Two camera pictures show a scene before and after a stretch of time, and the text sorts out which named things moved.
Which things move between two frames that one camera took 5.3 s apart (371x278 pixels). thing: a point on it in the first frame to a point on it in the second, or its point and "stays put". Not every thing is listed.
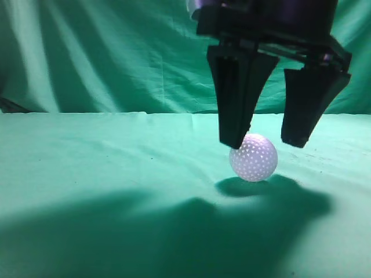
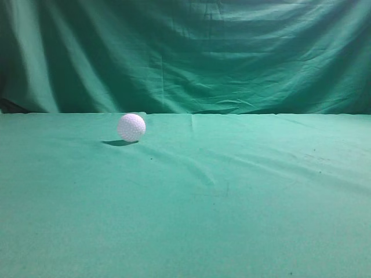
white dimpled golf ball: [256, 160] to [131, 127]
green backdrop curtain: [142, 56] stays put
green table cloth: [153, 194] stays put
